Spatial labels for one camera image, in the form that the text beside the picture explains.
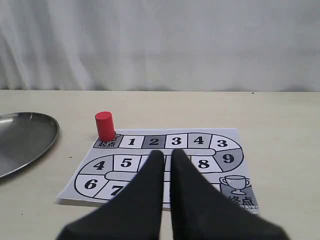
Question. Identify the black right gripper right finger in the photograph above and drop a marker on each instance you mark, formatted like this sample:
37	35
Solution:
200	212

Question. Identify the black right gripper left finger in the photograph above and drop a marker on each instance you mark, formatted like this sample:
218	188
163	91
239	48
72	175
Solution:
135	213

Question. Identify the red cylinder game piece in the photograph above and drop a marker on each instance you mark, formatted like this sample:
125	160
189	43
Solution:
105	126

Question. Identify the round stainless steel plate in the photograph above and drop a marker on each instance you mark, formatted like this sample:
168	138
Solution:
25	137

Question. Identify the white backdrop curtain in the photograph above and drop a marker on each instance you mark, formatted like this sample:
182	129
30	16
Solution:
160	45

